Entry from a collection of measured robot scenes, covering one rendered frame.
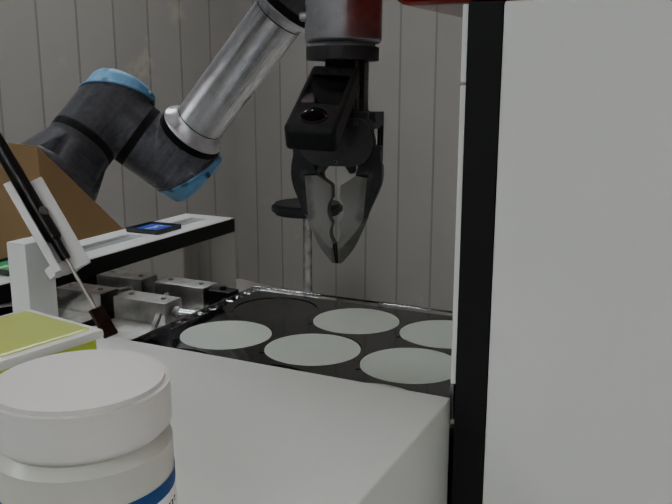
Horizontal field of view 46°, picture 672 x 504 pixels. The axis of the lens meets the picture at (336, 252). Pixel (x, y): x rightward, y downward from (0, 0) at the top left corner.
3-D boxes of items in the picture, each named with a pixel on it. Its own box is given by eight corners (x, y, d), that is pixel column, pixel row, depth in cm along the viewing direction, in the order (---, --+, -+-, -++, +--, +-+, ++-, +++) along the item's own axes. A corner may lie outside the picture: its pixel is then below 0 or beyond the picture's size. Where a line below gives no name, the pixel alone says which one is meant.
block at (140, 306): (182, 318, 99) (181, 295, 99) (165, 326, 96) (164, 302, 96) (132, 310, 103) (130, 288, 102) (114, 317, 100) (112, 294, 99)
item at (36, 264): (99, 341, 65) (88, 179, 62) (63, 356, 61) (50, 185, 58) (43, 331, 67) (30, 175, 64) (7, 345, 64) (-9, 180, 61)
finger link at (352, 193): (374, 255, 84) (376, 168, 82) (365, 267, 78) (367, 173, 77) (345, 254, 85) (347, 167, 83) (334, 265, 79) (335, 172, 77)
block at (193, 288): (218, 302, 106) (217, 281, 106) (203, 309, 103) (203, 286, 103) (170, 295, 110) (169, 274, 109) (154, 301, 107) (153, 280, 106)
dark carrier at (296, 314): (516, 329, 90) (516, 324, 90) (409, 457, 60) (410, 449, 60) (258, 294, 105) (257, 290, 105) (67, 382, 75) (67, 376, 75)
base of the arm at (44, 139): (-6, 153, 132) (30, 109, 136) (60, 210, 141) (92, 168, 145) (37, 152, 122) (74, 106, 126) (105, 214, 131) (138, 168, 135)
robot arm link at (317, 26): (376, -5, 72) (289, -4, 74) (375, 47, 73) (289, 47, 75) (387, 5, 79) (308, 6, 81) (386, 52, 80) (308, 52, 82)
